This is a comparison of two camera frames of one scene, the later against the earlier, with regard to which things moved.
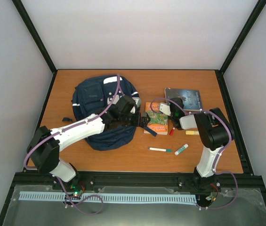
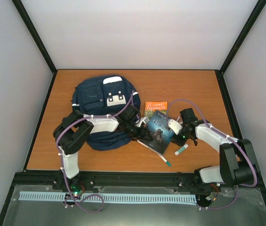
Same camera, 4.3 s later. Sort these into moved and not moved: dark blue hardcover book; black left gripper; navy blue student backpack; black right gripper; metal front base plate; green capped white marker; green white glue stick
Moved: green capped white marker; dark blue hardcover book; black right gripper; black left gripper
Not moved: navy blue student backpack; metal front base plate; green white glue stick
